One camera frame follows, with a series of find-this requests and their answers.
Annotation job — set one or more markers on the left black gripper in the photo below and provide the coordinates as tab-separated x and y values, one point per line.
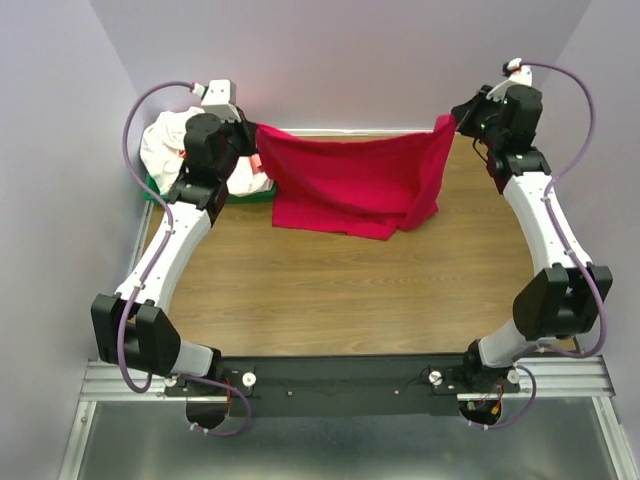
247	130

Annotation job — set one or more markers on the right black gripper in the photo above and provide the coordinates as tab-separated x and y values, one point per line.
464	114

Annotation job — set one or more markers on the magenta t shirt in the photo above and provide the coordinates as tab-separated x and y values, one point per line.
368	189

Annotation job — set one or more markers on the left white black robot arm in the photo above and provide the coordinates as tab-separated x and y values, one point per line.
131	326

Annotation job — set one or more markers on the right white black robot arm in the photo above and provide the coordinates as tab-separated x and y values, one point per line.
567	290

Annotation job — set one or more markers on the light pink t shirt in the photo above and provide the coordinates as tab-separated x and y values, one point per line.
256	164

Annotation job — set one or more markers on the white printed t shirt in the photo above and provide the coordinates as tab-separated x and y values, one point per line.
162	153

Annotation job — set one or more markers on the green plastic bin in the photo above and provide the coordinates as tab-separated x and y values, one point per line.
259	197

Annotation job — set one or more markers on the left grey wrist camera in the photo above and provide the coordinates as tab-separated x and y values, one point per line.
219	99

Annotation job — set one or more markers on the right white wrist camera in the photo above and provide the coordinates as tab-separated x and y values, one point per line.
515	73

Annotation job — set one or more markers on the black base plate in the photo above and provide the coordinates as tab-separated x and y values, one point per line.
352	385

